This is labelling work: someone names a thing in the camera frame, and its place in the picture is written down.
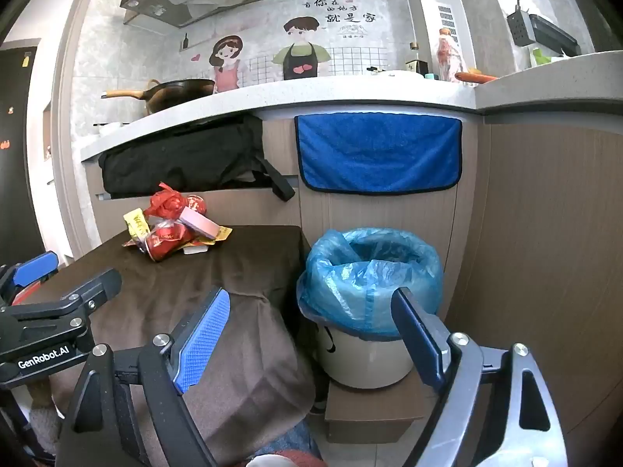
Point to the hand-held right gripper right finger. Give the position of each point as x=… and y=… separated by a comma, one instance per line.
x=418, y=340

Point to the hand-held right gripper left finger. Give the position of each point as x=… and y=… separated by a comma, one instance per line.
x=204, y=335

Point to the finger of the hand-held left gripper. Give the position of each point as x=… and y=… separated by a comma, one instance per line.
x=36, y=266
x=95, y=288

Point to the white trash bin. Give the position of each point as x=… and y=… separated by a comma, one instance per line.
x=362, y=360

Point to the blue plastic bin liner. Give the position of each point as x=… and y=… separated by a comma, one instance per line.
x=340, y=282

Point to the pink and purple sponge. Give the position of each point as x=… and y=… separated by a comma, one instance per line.
x=199, y=223

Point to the red round basin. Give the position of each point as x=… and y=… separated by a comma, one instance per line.
x=22, y=296

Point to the brown cloth covered table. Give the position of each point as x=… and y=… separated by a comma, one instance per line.
x=194, y=267

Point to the yellow and red card packet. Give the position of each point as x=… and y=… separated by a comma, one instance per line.
x=136, y=223

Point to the white crumpled tissue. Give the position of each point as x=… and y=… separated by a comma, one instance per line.
x=194, y=250

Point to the cardboard box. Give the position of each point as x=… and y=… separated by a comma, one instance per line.
x=370, y=413

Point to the black fridge with magnets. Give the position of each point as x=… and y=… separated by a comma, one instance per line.
x=19, y=155

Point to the red snack wrappers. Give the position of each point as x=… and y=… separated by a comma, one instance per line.
x=168, y=202

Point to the black fabric bag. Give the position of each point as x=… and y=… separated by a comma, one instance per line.
x=185, y=155

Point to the blue towel with black trim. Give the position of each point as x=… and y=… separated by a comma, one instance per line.
x=379, y=151

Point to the orange carrot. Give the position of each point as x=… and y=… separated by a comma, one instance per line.
x=477, y=77

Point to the small dark bottle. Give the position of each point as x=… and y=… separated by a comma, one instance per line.
x=416, y=64

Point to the clear bottle with red label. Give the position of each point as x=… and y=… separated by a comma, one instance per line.
x=450, y=56

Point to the black utensil holder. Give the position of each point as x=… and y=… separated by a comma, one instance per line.
x=520, y=27

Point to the white vented appliance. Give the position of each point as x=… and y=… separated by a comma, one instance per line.
x=433, y=9

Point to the cartoon wall sticker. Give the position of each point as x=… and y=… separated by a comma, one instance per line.
x=297, y=53

